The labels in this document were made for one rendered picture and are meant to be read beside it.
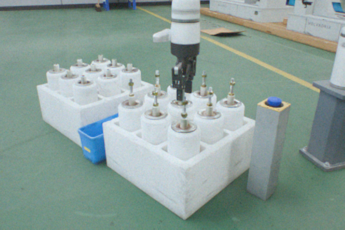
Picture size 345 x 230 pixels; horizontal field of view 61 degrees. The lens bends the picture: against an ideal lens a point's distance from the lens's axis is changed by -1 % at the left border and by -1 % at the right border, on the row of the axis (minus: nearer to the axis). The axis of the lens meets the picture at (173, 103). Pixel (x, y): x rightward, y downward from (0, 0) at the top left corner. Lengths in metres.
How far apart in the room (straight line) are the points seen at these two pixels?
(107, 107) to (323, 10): 2.78
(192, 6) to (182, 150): 0.39
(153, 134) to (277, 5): 3.54
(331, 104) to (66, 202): 0.93
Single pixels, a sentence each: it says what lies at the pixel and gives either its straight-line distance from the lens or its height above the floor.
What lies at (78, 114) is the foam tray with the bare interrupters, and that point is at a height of 0.16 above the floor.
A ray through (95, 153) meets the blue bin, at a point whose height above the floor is 0.05.
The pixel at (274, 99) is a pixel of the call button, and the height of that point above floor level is 0.33.
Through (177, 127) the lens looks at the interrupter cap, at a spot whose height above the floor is 0.25.
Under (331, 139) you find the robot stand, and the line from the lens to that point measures 1.19.
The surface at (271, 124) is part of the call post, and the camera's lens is 0.88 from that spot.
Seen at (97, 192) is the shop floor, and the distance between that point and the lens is 1.05.
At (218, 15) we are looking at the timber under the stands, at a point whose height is 0.05.
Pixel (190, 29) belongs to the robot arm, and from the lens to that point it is 0.74.
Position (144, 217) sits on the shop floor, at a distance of 0.94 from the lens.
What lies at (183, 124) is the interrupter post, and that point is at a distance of 0.85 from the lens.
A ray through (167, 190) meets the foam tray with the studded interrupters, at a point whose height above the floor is 0.07.
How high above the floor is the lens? 0.65
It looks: 23 degrees down
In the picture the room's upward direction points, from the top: straight up
